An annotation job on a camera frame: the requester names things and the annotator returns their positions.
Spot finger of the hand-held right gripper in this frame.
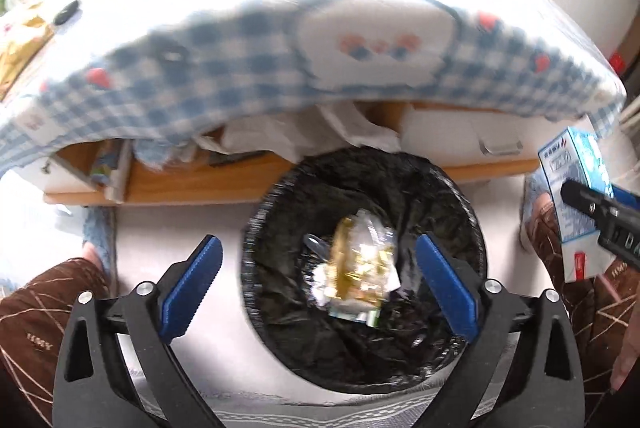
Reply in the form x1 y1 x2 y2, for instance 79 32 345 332
560 179 617 220
611 185 640 214

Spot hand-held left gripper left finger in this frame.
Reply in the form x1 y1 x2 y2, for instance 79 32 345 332
52 234 223 428

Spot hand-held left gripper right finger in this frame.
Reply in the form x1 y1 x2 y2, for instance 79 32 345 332
416 233 586 428

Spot blue white carton box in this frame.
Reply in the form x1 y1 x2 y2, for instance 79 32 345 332
537 127 616 283

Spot trash bin with black liner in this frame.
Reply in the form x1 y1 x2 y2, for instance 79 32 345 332
241 147 487 395

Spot clear bag of gold wrappers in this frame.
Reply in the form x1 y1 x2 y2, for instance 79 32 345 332
305 208 401 309

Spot person's right hand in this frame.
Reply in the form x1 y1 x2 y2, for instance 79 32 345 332
611 327 640 393

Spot blue fuzzy slipper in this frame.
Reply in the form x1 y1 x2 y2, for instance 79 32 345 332
82 205 117 269
520 168 556 249

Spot small green white carton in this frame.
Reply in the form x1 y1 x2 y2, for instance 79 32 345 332
330 303 381 326

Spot wooden under-table shelf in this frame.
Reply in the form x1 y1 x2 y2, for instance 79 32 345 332
42 101 546 206

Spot white foam box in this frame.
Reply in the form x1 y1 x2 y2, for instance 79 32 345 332
400 106 596 164

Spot brown patterned pants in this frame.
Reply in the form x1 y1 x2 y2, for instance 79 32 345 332
0 203 640 428

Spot pile of white papers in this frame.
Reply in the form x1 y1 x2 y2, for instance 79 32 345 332
220 106 401 159

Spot blue checked printed tablecloth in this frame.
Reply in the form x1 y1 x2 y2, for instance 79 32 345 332
0 0 628 181

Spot small gold paper bag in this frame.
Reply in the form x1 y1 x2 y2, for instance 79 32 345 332
0 3 56 99

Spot black computer mouse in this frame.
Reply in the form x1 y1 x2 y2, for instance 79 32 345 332
54 0 81 25

